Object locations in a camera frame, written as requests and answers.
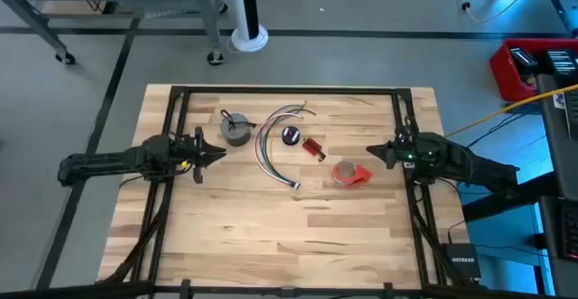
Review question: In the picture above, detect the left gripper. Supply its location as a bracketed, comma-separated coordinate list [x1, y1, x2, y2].
[170, 126, 228, 185]

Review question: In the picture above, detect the black table frame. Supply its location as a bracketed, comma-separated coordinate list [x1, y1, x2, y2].
[97, 85, 460, 291]

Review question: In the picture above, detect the multicoloured wire harness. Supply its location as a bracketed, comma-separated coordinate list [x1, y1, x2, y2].
[254, 101, 317, 191]

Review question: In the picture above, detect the black labelled device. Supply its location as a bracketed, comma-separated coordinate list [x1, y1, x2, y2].
[544, 49, 578, 77]
[509, 47, 539, 77]

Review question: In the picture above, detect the taut yellow cord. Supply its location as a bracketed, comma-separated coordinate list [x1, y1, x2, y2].
[444, 83, 578, 138]

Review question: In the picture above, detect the red plastic bin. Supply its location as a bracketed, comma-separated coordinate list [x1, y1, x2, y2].
[489, 38, 578, 103]

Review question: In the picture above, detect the red tape dispenser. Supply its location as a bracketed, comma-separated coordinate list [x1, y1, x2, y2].
[331, 161, 374, 189]

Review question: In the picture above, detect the red finned heat sink module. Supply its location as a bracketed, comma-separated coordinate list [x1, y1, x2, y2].
[301, 137, 327, 163]

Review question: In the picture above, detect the black desk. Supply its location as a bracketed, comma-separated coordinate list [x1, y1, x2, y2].
[460, 73, 578, 299]

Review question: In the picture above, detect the white and black column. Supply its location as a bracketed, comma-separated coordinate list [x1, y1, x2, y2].
[228, 0, 270, 53]

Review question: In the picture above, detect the black wire spool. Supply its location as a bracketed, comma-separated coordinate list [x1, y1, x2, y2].
[281, 126, 302, 147]

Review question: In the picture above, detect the black rig beam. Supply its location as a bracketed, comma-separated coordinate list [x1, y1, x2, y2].
[0, 280, 578, 299]

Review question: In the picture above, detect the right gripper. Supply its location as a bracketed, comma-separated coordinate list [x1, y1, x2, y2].
[366, 125, 420, 173]

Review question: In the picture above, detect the black Netgear switch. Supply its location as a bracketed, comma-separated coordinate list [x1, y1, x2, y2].
[444, 242, 482, 280]

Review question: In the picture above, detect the black keyboard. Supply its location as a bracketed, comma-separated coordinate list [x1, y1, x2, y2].
[561, 206, 578, 260]

